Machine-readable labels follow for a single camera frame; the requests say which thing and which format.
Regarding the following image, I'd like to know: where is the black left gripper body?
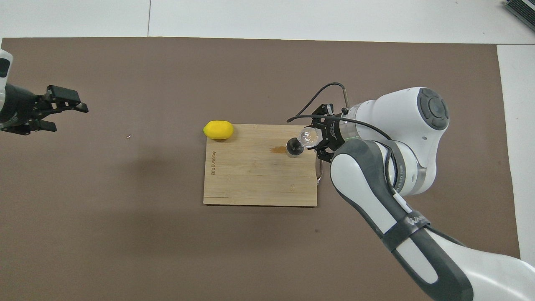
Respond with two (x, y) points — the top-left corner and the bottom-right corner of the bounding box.
(0, 86), (40, 134)

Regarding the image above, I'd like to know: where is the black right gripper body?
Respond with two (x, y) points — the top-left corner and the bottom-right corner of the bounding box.
(325, 113), (349, 152)

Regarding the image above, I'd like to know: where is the clear glass cup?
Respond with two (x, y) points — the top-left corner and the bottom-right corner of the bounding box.
(298, 128), (321, 149)

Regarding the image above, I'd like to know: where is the steel jigger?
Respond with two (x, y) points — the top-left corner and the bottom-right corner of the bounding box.
(285, 139), (304, 158)

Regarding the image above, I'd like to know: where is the bamboo cutting board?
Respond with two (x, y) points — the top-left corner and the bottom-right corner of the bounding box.
(203, 124), (324, 207)

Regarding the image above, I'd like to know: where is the yellow lemon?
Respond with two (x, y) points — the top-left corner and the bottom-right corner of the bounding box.
(203, 120), (234, 140)

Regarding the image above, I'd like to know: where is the brown table mat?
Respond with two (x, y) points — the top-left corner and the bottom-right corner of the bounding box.
(0, 37), (526, 301)

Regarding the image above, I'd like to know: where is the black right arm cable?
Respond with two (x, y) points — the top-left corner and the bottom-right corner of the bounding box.
(287, 82), (393, 140)

